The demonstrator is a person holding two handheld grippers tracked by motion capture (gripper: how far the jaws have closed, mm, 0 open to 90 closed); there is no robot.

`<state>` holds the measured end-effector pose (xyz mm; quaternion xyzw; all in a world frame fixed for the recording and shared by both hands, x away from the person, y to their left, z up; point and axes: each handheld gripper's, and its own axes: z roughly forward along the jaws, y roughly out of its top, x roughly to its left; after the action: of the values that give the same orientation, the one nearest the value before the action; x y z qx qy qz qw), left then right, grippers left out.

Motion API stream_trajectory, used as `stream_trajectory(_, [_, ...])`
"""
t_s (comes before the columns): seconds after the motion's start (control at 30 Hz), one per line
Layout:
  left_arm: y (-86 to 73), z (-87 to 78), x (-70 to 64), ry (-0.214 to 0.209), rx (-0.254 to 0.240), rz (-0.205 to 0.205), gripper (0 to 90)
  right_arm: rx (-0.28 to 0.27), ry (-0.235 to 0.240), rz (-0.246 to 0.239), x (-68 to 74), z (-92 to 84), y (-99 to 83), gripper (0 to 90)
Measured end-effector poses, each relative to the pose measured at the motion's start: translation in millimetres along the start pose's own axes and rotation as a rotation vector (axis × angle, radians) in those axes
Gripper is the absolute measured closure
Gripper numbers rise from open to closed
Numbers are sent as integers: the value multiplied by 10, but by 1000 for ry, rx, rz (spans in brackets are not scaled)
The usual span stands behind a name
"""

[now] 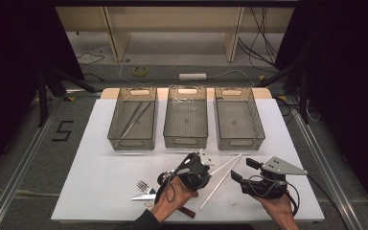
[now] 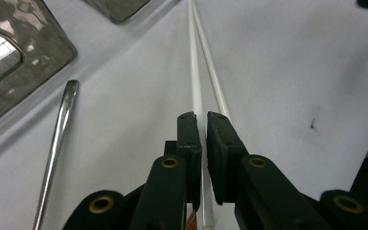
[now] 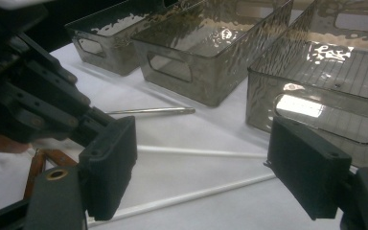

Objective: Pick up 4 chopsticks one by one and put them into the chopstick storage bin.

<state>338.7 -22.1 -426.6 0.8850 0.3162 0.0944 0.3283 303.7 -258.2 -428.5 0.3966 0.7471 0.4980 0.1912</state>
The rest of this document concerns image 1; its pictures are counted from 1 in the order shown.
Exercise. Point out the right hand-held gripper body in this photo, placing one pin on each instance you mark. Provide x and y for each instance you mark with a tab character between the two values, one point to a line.
279	166

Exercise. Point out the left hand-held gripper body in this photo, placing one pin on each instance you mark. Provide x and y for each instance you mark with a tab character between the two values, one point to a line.
195	171

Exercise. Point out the grey transparent plastic bin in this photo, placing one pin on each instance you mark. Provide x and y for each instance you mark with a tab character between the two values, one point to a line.
239	120

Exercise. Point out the grey mesh basket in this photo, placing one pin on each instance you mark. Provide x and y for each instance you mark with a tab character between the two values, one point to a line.
186	119
134	124

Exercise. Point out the person's left hand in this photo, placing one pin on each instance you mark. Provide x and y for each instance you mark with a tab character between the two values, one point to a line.
172	199

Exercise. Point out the person's right hand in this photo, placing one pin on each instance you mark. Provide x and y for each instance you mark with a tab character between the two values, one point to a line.
279	209

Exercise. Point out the black metal stand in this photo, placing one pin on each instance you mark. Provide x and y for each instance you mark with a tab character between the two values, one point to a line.
304	102
42	99

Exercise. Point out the white power strip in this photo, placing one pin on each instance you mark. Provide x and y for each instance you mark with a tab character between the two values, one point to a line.
192	76

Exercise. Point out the black curtain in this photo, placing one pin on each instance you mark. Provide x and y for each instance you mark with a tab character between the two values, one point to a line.
351	96
9	80

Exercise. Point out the yellow tape roll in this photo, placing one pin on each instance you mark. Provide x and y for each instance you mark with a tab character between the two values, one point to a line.
134	71

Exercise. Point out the beige wooden desk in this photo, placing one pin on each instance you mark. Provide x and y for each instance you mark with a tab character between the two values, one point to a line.
118	38

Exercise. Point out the short metal floor rail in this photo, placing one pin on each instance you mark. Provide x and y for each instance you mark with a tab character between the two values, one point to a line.
83	92

